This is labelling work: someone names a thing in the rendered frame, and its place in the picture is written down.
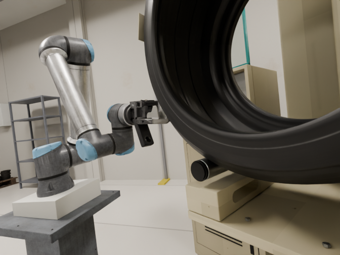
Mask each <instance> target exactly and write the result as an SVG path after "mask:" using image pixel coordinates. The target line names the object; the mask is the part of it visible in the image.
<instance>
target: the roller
mask: <svg viewBox="0 0 340 255"><path fill-rule="evenodd" d="M226 171H228V170H227V169H225V168H223V167H221V166H219V165H217V164H215V163H213V162H211V161H210V160H208V159H207V158H202V159H199V160H197V161H194V162H193V163H192V164H191V174H192V176H193V177H194V179H196V180H197V181H199V182H202V181H205V180H207V179H210V178H212V177H214V176H217V175H219V174H221V173H223V172H226Z"/></svg>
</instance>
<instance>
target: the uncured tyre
mask: <svg viewBox="0 0 340 255"><path fill-rule="evenodd" d="M248 1H249V0H146V4H145V15H144V48H145V57H146V64H147V69H148V74H149V78H150V81H151V84H152V87H153V90H154V93H155V95H156V98H157V100H158V102H159V104H160V106H161V108H162V110H163V111H164V113H165V114H166V116H167V118H168V119H169V121H170V122H171V124H172V125H173V126H174V128H175V129H176V131H177V132H178V133H179V134H180V136H181V137H182V138H183V139H184V140H185V141H186V142H187V143H188V144H189V145H190V146H191V147H192V148H193V149H195V150H196V151H197V152H198V153H200V154H201V155H202V156H204V157H205V158H207V159H208V160H210V161H211V162H213V163H215V164H217V165H219V166H221V167H223V168H225V169H227V170H229V171H232V172H234V173H237V174H240V175H243V176H246V177H249V178H253V179H257V180H262V181H268V182H274V183H283V184H299V185H314V184H335V183H340V108H338V109H336V110H334V111H332V112H330V113H328V114H326V115H324V116H322V117H320V118H312V119H295V118H287V117H282V116H278V115H275V114H272V113H269V112H267V111H265V110H263V109H261V108H260V107H258V106H257V105H255V104H254V103H253V102H251V101H250V100H249V99H248V98H247V97H246V96H245V94H244V93H243V92H242V90H241V89H240V87H239V86H238V84H237V81H236V79H235V76H234V73H233V69H232V63H231V48H232V40H233V36H234V32H235V28H236V25H237V23H238V20H239V18H240V16H241V14H242V12H243V10H244V8H245V6H246V4H247V3H248Z"/></svg>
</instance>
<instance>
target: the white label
mask: <svg viewBox="0 0 340 255"><path fill-rule="evenodd" d="M138 40H140V41H143V42H144V15H142V14H140V13H138Z"/></svg>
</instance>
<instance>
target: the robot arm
mask: <svg viewBox="0 0 340 255"><path fill-rule="evenodd" d="M38 55H39V58H40V61H41V62H42V63H43V65H45V66H47V68H48V70H49V72H50V75H51V77H52V79H53V82H54V84H55V86H56V89H57V91H58V93H59V96H60V98H61V100H62V103H63V105H64V107H65V110H66V112H67V114H68V117H69V119H70V136H69V137H68V138H67V143H66V144H62V142H55V143H51V144H47V145H44V146H40V147H37V148H34V149H33V151H32V155H33V161H34V165H35V170H36V174H37V178H38V187H37V192H36V194H37V197H38V198H43V197H49V196H53V195H56V194H59V193H62V192H65V191H67V190H69V189H71V188H72V187H74V186H75V184H74V181H73V179H72V178H71V177H70V175H69V174H68V170H67V169H68V168H70V167H74V166H77V165H80V164H84V163H87V162H91V161H93V160H96V159H98V158H101V157H105V156H108V155H112V154H115V155H118V156H122V155H126V154H130V153H132V152H133V151H134V149H135V142H134V134H133V126H135V129H136V132H137V135H138V138H139V141H140V144H141V147H147V146H151V145H153V144H154V141H153V138H152V136H151V133H150V130H149V126H148V124H167V123H169V122H170V121H169V119H168V118H167V116H166V114H165V113H164V111H163V110H162V108H161V111H160V112H159V106H158V100H157V101H154V100H140V101H132V102H130V103H126V104H120V103H118V104H114V105H112V106H110V107H109V109H108V110H107V118H108V120H109V121H110V122H111V127H112V133H109V134H103V135H102V134H101V132H100V130H99V129H98V127H97V125H96V123H95V121H94V119H93V117H92V114H91V112H90V63H92V62H93V61H94V58H95V53H94V49H93V46H92V44H91V43H90V42H89V41H88V40H85V39H82V38H74V37H68V36H62V35H53V36H50V37H48V38H46V39H45V40H44V41H43V42H42V43H41V44H40V46H39V49H38Z"/></svg>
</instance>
